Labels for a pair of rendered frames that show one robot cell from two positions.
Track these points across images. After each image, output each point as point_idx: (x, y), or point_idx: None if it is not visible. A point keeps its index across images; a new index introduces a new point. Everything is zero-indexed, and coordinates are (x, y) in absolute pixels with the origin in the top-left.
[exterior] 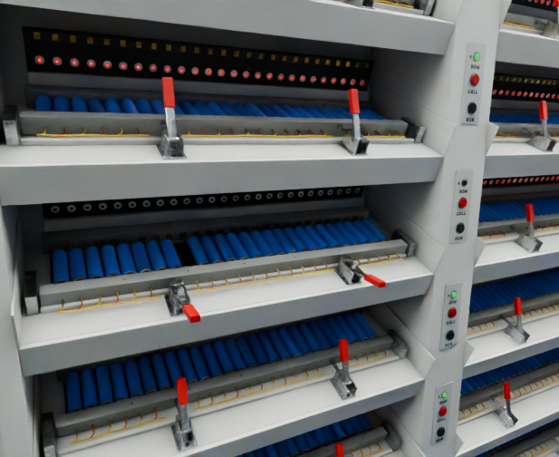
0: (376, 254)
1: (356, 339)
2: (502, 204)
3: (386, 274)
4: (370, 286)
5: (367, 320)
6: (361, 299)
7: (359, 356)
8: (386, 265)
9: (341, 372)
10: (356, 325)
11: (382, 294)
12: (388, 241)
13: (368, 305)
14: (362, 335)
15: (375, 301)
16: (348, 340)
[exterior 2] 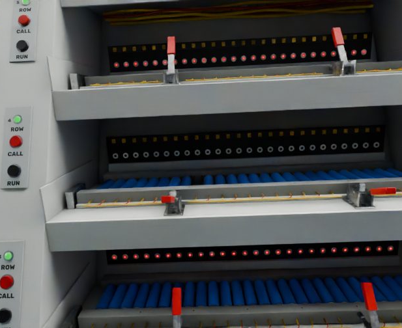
0: (398, 187)
1: (397, 300)
2: None
3: None
4: (387, 212)
5: None
6: (380, 229)
7: None
8: None
9: (370, 326)
10: (397, 287)
11: None
12: None
13: (392, 239)
14: None
15: None
16: (384, 299)
